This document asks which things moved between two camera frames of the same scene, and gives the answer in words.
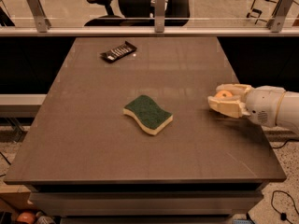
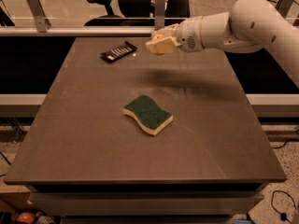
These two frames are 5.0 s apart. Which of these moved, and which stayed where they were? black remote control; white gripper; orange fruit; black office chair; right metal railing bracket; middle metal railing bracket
Moved: white gripper; orange fruit
Stayed: black remote control; black office chair; middle metal railing bracket; right metal railing bracket
